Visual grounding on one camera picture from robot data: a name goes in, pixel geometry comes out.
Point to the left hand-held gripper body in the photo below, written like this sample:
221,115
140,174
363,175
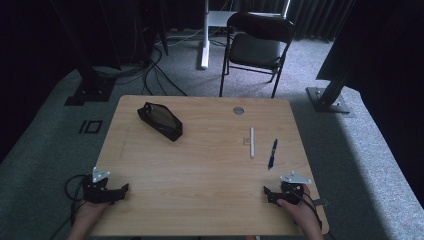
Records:
95,193

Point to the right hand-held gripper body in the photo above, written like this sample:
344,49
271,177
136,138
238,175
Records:
291,193

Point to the white pen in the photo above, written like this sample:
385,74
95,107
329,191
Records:
252,143

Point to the small clear eraser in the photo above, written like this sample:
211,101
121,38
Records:
246,141

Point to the black pencil case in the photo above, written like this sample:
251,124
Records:
161,121

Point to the person's right hand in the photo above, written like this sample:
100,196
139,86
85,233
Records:
305,211

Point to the person's left hand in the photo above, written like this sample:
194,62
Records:
88,215

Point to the grey tape tab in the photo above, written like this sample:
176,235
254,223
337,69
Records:
320,202

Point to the round grey table grommet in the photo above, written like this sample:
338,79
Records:
238,110

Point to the black stand with metal base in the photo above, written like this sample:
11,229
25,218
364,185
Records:
328,100

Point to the black folding chair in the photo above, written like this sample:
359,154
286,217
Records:
256,50

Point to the dark curtain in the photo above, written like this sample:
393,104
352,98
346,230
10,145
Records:
313,16

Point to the white desk frame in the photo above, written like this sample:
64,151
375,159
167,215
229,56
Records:
206,33

